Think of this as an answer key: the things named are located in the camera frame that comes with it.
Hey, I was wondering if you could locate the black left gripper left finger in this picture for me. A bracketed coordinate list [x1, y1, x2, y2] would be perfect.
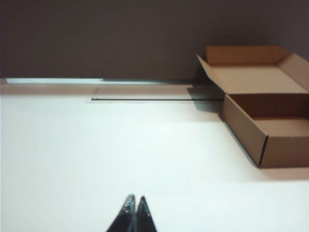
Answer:
[106, 193, 137, 232]

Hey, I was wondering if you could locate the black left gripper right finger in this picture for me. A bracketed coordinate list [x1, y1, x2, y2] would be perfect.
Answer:
[134, 196, 156, 232]

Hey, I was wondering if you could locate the open brown cardboard box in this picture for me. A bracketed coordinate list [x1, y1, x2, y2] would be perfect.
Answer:
[196, 44, 309, 169]

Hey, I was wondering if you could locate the wide grey desk divider panel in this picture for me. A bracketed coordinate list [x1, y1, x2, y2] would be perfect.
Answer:
[0, 0, 309, 82]

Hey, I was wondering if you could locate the white table cable slot cover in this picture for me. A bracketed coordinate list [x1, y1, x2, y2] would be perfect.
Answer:
[91, 87, 194, 101]

